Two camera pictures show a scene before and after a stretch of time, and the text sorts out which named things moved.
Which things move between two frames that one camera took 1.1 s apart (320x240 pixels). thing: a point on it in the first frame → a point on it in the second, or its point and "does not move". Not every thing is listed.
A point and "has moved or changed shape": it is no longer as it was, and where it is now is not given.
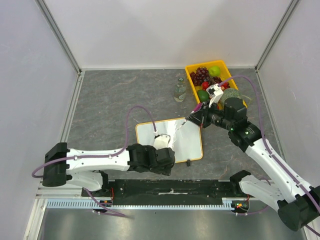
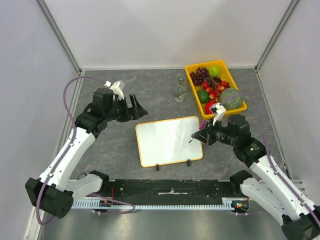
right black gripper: (203, 117) → (206, 136)
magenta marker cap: (197, 108) has moved or changed shape
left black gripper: (165, 170) → (137, 111)
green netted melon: (229, 93) does not move
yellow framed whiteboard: (186, 137) does not move
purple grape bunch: (201, 74) does not move
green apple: (214, 71) does not move
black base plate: (166, 192) does not move
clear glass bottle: (180, 90) does not move
